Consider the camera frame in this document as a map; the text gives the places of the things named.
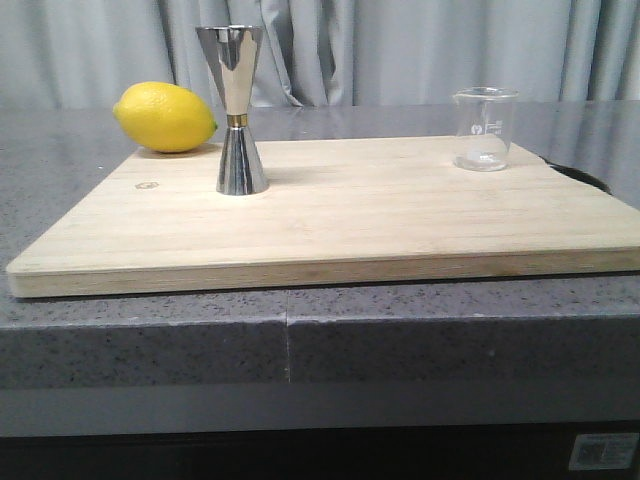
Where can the clear glass beaker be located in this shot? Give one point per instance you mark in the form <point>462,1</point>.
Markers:
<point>484,127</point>

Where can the wooden cutting board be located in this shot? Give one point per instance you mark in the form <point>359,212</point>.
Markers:
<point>335,211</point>

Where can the steel double jigger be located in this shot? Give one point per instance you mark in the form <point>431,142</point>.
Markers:
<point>232,54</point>

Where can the yellow lemon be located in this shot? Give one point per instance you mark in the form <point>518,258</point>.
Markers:
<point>164,117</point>

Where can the grey curtain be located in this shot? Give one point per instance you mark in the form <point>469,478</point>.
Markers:
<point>84,54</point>

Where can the QR code sticker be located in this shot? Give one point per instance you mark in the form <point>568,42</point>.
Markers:
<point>609,451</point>

